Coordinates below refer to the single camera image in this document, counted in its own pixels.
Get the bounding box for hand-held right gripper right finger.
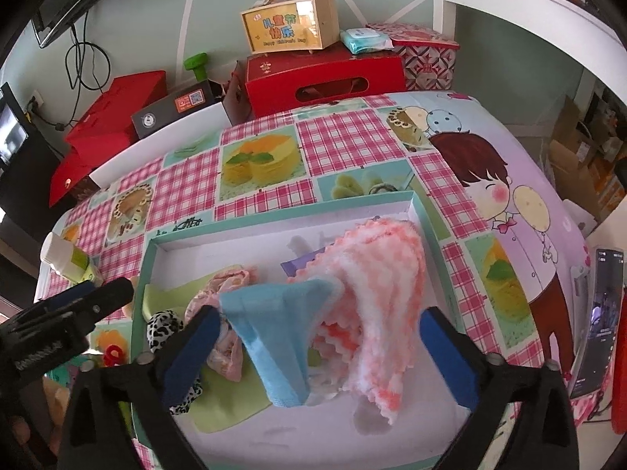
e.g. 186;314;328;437
419;306;581;470

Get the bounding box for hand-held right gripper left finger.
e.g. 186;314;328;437
56;304;223;470

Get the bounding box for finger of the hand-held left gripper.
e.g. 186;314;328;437
67;278;134;325
14;281;100;322

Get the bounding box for leopard print scrunchie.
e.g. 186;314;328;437
147;309;204;414

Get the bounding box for green cloth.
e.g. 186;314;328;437
142;274;272;434

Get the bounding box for blue cloth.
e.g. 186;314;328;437
218;278;344;407

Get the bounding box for pink floral scrunchie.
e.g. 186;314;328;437
185;265;258;383

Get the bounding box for white box with teal rim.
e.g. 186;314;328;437
130;188;466;470

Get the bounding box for pink white fluffy cloth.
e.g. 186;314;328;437
286;220;427;427

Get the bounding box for purple cloth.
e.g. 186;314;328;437
280;252;324;280

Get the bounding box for white green tube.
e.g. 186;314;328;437
39;232;103;287

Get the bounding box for black cabinet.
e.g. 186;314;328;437
0;122;67;233

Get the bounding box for white bed board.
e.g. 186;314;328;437
88;103;231;187

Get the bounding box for black phone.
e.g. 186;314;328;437
571;247;627;397

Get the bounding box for small black monitor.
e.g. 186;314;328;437
0;83;31;168

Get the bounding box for black box with orange label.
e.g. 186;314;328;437
131;81;219;140

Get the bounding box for brown paper bag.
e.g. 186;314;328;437
223;61;256;128

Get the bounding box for stack of cardboard boxes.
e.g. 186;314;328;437
544;90;627;226

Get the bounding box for green dumbbell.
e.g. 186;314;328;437
183;53;210;82

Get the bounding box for red patterned box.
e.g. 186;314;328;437
365;22;461;92

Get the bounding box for wet wipes pack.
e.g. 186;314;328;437
340;27;395;54

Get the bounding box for white desk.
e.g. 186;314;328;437
431;0;627;108

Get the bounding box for black hanging cables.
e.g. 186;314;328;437
66;10;112;91

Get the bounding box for black wall television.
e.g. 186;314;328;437
32;0;116;50

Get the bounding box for red box with handle slot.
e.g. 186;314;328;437
245;42;407;118

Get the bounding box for yellow box with brown handle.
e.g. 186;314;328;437
240;0;341;54

